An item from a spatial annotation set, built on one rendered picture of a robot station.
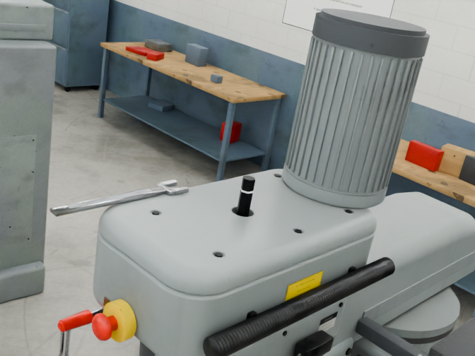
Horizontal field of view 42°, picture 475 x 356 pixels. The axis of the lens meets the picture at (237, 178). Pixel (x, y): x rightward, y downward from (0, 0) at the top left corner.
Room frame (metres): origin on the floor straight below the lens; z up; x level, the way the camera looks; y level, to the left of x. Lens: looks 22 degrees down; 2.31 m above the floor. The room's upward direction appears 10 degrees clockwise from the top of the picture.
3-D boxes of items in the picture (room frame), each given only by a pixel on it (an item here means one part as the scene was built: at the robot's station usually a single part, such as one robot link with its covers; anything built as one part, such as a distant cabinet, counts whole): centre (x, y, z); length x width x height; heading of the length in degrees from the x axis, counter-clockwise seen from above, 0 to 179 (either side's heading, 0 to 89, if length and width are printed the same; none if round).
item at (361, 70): (1.12, -0.18, 2.05); 0.20 x 0.20 x 0.32
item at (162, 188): (0.89, 0.17, 1.89); 0.24 x 0.04 x 0.01; 138
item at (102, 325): (0.74, 0.15, 1.76); 0.04 x 0.03 x 0.04; 49
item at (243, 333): (0.86, -0.15, 1.79); 0.45 x 0.04 x 0.04; 139
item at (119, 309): (0.76, 0.13, 1.76); 0.06 x 0.02 x 0.06; 49
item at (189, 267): (0.94, -0.03, 1.81); 0.47 x 0.26 x 0.16; 139
